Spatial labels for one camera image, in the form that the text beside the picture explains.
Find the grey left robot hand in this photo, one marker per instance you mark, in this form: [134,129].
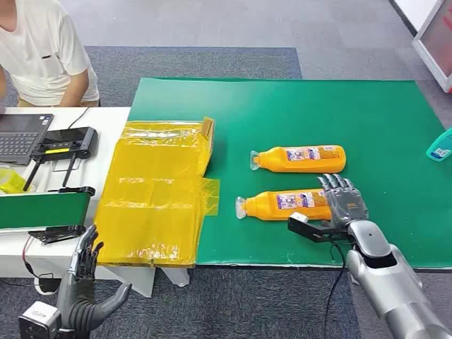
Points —
[79,280]

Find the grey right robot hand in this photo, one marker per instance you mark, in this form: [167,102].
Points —
[344,206]

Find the orange bottle with clear cap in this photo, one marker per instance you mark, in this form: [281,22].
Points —
[303,159]
[282,204]

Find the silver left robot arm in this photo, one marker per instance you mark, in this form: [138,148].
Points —
[79,320]

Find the person's left forearm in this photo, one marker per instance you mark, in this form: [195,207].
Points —
[75,89]

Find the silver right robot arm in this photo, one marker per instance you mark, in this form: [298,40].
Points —
[392,285]

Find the teal plastic bottle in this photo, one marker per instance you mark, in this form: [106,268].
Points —
[441,147]

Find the black power adapter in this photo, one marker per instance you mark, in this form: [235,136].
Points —
[49,284]

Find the green belt conveyor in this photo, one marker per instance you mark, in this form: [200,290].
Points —
[42,209]

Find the white plastic sheet piece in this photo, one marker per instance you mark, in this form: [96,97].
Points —
[148,280]

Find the green table mat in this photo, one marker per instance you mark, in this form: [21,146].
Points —
[353,112]

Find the yellow taped cardboard box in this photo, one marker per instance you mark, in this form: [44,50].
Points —
[155,196]

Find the yellow plastic packet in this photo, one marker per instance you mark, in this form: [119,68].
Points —
[10,182]

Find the black remote controller with antennas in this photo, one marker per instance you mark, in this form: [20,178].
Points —
[67,140]

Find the dark grey laptop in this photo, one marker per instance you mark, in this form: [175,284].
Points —
[17,138]

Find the white framed red sign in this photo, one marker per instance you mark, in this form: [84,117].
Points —
[436,44]

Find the person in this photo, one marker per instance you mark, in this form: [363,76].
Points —
[38,51]

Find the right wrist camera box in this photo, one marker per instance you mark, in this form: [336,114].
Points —
[307,227]

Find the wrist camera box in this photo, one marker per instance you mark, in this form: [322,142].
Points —
[307,227]
[38,320]

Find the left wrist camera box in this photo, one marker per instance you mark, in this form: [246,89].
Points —
[38,320]

